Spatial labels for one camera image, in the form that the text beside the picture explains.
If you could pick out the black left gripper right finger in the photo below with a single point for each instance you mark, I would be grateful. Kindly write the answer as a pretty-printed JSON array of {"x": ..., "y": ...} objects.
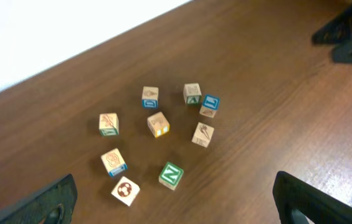
[{"x": 299, "y": 202}]

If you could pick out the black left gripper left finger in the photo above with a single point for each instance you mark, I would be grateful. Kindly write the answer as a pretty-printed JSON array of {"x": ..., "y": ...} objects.
[{"x": 53, "y": 204}]

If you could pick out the wooden block carrot drawing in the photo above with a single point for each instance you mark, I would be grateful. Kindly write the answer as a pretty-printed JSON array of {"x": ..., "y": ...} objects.
[{"x": 203, "y": 134}]

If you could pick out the wooden block blue L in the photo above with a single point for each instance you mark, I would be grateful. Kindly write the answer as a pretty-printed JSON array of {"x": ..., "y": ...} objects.
[{"x": 210, "y": 106}]

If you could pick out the wooden block green N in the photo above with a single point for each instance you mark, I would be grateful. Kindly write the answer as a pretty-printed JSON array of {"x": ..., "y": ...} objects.
[{"x": 171, "y": 175}]

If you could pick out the wooden block green A side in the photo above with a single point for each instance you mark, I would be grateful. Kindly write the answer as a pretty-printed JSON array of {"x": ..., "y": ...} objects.
[{"x": 192, "y": 93}]

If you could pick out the wooden block soccer ball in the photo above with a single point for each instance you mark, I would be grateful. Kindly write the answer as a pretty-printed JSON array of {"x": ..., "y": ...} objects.
[{"x": 126, "y": 191}]

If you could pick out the wooden block blue bottom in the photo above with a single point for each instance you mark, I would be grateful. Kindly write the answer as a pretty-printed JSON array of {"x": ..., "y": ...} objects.
[{"x": 113, "y": 162}]

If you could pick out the wooden block green V side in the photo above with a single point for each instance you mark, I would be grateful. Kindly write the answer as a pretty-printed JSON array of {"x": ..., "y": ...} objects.
[{"x": 108, "y": 124}]

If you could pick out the wooden block yellow side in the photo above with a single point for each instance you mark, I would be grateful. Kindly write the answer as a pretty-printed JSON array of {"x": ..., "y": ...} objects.
[{"x": 158, "y": 124}]

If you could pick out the wooden block blue side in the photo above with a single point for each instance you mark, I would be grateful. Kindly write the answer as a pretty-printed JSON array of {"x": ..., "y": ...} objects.
[{"x": 150, "y": 96}]

